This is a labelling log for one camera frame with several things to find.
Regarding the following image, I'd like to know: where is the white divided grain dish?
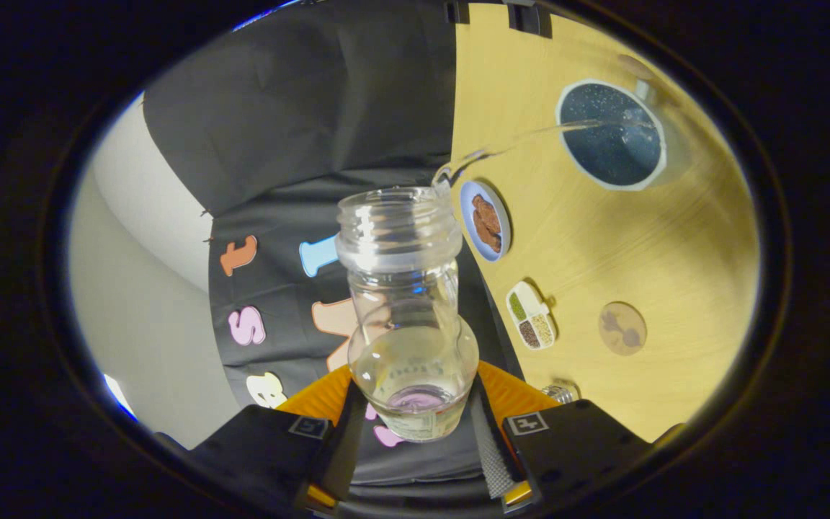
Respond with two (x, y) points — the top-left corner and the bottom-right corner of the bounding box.
(506, 280), (556, 351)

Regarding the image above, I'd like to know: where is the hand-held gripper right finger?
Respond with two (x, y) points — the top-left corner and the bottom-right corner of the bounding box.
(469, 360), (653, 509)

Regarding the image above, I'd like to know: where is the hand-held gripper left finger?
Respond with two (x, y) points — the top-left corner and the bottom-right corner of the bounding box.
(188, 364), (369, 514)

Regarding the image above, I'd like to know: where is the brown cookie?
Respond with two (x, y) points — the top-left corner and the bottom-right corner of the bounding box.
(474, 216), (502, 253)
(473, 195), (501, 233)

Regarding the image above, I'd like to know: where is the blue plate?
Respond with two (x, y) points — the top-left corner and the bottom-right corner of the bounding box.
(459, 179), (512, 262)

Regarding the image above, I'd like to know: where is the clear glass bottle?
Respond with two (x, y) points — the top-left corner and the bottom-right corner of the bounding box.
(334, 186), (481, 443)

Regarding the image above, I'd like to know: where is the white cup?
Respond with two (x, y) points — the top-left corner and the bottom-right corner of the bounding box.
(555, 76), (675, 192)

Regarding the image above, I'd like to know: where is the wooden table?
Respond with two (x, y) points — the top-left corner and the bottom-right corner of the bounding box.
(450, 4), (760, 444)

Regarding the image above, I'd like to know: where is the black backdrop cloth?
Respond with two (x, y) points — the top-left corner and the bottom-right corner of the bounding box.
(143, 0), (527, 505)

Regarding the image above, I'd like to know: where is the round brown coaster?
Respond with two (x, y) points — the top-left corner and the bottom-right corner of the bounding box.
(598, 301), (648, 357)

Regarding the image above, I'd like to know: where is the brown round disc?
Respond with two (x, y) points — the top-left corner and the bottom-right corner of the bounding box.
(617, 54), (657, 81)

